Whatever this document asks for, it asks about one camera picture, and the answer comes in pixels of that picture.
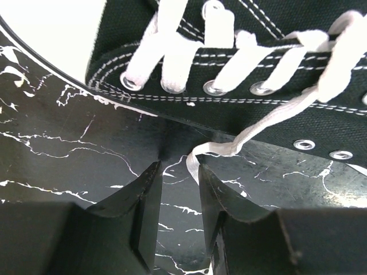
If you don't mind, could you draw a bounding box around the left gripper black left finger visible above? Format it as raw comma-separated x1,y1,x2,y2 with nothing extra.
1,162,162,274

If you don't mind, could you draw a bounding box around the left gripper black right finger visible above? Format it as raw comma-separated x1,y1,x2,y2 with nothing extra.
198,165,366,274

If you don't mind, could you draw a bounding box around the black sneaker with white laces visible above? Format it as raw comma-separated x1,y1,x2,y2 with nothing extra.
0,0,367,184

